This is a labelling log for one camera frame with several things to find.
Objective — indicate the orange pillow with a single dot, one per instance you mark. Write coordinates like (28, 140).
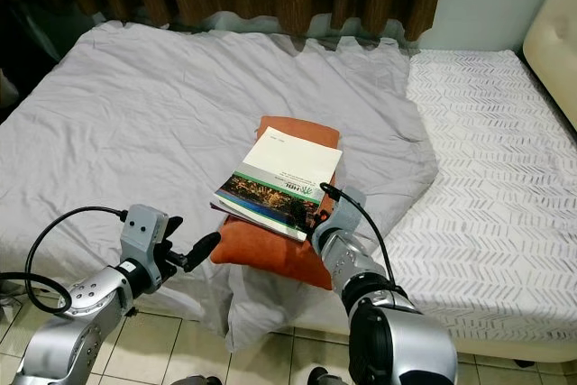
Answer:
(270, 257)

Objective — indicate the white magazine with photo cover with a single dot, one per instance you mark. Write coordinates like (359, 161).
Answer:
(288, 164)

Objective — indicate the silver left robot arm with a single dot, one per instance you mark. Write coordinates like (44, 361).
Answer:
(90, 304)

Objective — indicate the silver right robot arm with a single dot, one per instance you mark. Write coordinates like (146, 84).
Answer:
(406, 349)

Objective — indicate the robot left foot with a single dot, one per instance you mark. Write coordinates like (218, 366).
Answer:
(203, 381)

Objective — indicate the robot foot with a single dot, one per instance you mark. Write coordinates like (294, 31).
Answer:
(317, 377)
(203, 381)

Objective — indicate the grey crumpled blanket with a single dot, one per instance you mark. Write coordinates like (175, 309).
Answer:
(144, 123)

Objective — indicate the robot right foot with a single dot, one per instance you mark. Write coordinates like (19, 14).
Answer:
(317, 377)

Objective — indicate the white patterned bed sheet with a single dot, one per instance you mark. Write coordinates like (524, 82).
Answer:
(487, 178)

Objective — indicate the black bed caster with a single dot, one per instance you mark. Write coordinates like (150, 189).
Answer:
(523, 364)

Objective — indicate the cream tufted headboard wooden trim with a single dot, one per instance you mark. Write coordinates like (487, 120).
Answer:
(554, 42)

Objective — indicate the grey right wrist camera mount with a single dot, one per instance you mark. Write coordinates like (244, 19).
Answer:
(347, 209)

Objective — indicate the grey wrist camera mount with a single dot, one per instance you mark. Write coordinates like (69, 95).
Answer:
(347, 209)
(144, 227)

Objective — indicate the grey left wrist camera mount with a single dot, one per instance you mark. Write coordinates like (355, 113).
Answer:
(144, 227)

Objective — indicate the cream bed frame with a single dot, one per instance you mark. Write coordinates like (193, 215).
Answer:
(505, 347)

